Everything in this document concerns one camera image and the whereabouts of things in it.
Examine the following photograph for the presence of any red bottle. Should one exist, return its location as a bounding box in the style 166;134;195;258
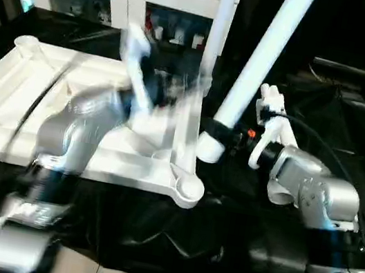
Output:
142;11;157;36

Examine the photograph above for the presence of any black mat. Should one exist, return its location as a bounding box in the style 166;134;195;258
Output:
0;0;365;273

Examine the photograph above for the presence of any grey metal bar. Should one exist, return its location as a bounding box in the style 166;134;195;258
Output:
310;55;365;82

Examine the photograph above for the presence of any large black case yellow label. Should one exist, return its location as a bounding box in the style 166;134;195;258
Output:
223;0;327;85

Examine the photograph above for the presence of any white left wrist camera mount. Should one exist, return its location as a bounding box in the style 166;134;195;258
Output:
111;23;165;113

